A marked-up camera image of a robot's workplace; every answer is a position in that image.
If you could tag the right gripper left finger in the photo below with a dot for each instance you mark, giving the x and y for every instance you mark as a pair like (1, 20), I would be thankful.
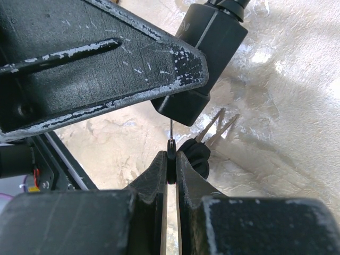
(127, 221)

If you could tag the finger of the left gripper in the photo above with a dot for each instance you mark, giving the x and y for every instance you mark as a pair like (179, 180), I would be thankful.
(66, 61)

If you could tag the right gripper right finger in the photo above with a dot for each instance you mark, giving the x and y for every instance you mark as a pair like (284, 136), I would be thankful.
(213, 223)

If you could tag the black headed key bunch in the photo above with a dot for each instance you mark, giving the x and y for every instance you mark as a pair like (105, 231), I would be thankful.
(195, 149)

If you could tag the black padlock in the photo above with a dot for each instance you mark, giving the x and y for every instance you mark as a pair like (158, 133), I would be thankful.
(215, 29)

